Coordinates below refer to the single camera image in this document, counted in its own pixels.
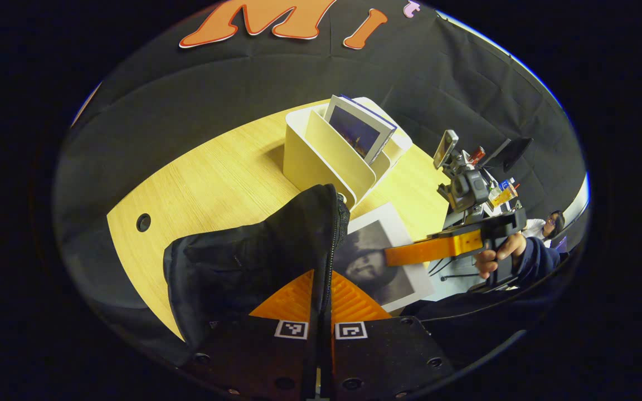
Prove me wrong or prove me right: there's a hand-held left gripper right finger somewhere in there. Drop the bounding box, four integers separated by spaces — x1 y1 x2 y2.
329 271 456 399

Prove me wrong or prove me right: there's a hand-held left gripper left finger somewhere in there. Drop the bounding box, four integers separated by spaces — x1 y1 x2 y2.
179 270 319 399

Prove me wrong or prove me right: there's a book with grey portrait cover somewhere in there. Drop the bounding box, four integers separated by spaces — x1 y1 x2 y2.
332 202 436 313

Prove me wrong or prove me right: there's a black schoolbag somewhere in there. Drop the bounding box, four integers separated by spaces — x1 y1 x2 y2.
163 183 351 349

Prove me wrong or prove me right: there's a blue book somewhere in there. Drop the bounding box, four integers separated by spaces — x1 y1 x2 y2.
323 93 398 167

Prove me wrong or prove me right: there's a white bookshelf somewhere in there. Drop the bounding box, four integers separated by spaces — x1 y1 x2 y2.
283 96 414 210

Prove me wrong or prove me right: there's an orange box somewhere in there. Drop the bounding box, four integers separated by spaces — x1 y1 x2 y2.
490 186 518 208

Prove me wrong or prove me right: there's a black monitor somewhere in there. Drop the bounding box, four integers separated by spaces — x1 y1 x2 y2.
482 137 534 173

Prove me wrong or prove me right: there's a silver phone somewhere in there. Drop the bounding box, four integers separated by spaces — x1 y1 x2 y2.
433 129 460 170

